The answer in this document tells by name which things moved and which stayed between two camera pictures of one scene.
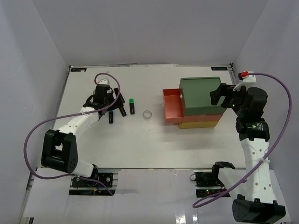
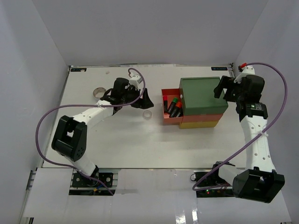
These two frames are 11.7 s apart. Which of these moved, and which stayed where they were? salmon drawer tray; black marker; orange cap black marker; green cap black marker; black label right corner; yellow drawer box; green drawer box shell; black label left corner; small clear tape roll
Moved: green cap black marker; orange cap black marker; black marker
Stayed: black label left corner; green drawer box shell; black label right corner; salmon drawer tray; yellow drawer box; small clear tape roll
